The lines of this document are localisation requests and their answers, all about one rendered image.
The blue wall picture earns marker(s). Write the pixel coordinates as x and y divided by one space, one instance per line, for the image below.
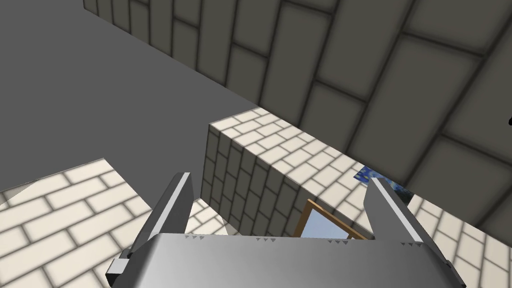
366 175

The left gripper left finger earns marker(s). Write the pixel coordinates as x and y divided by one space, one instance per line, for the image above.
168 212

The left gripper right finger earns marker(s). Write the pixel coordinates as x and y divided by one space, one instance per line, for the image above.
390 214

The wooden framed window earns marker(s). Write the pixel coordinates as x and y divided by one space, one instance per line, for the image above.
322 226

